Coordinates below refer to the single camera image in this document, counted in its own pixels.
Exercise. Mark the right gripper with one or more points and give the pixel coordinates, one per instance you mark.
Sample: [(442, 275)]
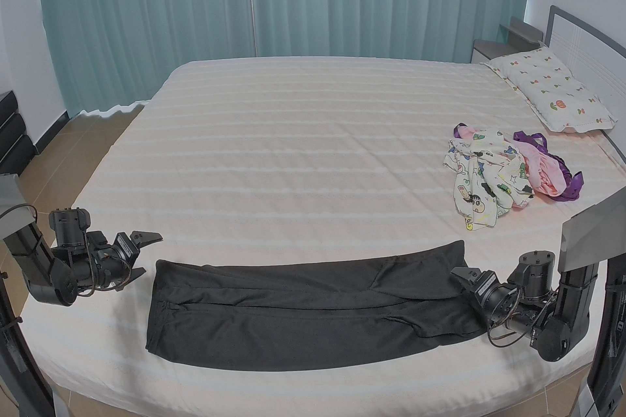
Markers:
[(499, 302)]

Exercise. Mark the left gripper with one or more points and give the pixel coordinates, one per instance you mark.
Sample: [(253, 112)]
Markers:
[(115, 266)]

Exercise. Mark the black T-shirt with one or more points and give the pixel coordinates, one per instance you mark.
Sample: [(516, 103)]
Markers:
[(293, 312)]

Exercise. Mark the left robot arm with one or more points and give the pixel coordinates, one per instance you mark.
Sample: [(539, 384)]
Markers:
[(44, 273)]

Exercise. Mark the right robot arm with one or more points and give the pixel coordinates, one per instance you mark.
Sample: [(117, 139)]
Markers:
[(587, 234)]

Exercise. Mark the bed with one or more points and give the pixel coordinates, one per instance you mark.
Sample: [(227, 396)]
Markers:
[(293, 136)]

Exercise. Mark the white printed pyjama garment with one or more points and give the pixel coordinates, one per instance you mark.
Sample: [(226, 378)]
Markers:
[(484, 180)]

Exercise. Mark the pink garment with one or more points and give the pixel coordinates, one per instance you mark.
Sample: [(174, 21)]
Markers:
[(545, 173)]

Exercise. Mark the purple garment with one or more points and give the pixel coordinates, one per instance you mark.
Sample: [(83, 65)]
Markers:
[(572, 185)]

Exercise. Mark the black chest of drawers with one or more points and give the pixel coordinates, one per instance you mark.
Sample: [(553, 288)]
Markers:
[(12, 136)]

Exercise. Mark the white printed pillow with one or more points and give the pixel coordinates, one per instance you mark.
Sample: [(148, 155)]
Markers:
[(552, 87)]

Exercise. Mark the grey bedside table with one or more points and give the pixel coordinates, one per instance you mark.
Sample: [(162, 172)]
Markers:
[(489, 49)]

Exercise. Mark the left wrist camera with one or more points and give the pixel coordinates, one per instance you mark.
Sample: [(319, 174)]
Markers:
[(98, 241)]

